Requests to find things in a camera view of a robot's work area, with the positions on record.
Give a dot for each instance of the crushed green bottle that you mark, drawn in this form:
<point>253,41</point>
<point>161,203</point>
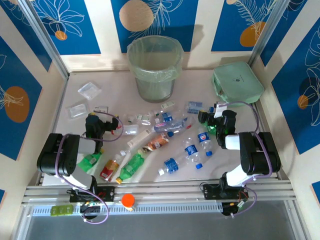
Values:
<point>88,161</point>

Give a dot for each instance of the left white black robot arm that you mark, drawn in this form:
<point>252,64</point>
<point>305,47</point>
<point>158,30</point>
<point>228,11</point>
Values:
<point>57,155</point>

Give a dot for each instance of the blue round logo bottle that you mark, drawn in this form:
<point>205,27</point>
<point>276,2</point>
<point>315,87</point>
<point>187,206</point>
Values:
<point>203,138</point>

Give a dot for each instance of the red yellow label bottle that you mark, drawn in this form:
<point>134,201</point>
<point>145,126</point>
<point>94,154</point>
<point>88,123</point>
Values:
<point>109,170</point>

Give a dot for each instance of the bin with green liner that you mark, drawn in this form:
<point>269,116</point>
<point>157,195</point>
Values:
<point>155,82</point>

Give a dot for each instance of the small clear bottle green cap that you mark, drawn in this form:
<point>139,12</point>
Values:
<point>156,112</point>

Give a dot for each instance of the orange emergency stop button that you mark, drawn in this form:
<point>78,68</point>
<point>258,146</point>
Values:
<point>128,200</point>

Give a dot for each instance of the crushed clear plastic bottle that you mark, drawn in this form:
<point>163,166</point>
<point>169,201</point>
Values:
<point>131,130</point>

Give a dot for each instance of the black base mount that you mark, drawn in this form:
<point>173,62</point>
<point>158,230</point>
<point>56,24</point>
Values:
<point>107,193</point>
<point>210,192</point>

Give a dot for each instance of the mint green zip case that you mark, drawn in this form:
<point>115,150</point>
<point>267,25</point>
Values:
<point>237,82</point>

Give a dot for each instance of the small bottle green white label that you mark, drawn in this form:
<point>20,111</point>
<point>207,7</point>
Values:
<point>167,105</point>

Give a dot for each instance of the aluminium frame post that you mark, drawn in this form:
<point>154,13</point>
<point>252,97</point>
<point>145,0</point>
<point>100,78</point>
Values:
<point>45,37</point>
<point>267,32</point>

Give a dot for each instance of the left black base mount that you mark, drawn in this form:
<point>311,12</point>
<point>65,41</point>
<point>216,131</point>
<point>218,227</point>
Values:
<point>107,193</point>

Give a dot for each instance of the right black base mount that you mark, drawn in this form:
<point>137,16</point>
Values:
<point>210,192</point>

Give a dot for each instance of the green tag strip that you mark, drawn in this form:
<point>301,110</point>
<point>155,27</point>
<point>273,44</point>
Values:
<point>61,210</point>

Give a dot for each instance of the blue label bottle white cap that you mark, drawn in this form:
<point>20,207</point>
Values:
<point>171,165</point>

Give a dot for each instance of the copper brown label bottle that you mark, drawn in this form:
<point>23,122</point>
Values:
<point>156,143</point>

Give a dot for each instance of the clear plastic clamshell box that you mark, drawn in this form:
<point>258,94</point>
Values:
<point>89,90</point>
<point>76,111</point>

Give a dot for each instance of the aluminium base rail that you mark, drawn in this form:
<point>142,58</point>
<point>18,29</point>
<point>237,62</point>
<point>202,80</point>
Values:
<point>162,187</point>

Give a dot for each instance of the light blue label bottle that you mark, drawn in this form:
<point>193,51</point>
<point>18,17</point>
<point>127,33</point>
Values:
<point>195,107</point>

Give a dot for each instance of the clear bottle green white label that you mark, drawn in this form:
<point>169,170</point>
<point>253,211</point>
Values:
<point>140,117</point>

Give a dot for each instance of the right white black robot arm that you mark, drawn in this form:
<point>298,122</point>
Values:
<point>260,152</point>

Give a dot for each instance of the clear bottle blue cap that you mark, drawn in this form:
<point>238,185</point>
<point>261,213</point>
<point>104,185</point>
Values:
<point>170,134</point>

